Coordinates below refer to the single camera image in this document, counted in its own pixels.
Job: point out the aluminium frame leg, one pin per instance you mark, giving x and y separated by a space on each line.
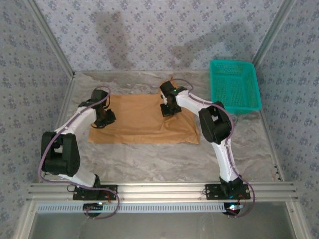
26 219
296 219

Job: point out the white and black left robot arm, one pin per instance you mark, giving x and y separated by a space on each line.
79 119

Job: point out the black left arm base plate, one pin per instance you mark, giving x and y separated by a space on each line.
111 190

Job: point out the black right controller board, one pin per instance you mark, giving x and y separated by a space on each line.
233 208

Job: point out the black controller board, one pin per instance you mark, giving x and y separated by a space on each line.
233 208
92 207

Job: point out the teal plastic basket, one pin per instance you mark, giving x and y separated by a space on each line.
234 84

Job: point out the tan brown t-shirt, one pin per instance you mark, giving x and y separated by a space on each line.
139 119

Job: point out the black left controller board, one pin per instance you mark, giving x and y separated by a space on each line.
92 207

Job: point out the aluminium frame post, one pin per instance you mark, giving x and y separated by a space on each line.
52 37
273 30

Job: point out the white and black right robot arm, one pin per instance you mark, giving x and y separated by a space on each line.
192 100

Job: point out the aluminium table side rail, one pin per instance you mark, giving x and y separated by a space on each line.
271 149
70 89

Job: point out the aluminium mounting rail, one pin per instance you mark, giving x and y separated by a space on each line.
162 191

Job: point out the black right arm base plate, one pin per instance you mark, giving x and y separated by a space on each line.
211 193

